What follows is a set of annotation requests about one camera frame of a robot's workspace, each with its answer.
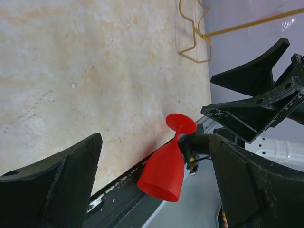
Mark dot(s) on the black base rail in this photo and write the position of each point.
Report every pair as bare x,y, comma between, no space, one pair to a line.
121,203

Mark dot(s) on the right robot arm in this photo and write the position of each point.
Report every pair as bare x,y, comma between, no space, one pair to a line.
283,152

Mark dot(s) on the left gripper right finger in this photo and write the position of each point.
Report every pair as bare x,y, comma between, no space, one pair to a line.
256,192

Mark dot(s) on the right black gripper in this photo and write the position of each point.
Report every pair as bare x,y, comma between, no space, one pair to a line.
248,118

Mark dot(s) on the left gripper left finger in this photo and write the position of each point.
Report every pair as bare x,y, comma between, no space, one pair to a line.
53,192

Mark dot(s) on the red plastic wine glass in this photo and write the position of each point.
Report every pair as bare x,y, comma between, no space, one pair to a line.
163,174

